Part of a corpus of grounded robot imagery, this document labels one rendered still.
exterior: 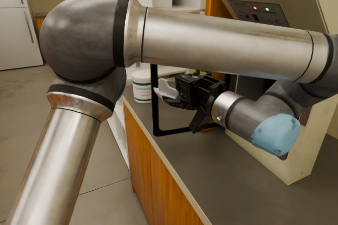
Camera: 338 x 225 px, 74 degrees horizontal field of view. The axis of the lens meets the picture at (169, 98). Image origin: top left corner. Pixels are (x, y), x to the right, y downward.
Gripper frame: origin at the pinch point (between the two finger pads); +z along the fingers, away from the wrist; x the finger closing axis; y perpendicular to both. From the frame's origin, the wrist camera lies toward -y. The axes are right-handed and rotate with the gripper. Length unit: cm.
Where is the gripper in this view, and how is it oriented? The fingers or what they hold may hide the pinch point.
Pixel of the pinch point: (168, 85)
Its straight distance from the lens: 65.1
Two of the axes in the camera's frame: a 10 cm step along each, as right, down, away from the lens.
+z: -5.9, -3.5, 7.3
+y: -1.3, -8.5, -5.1
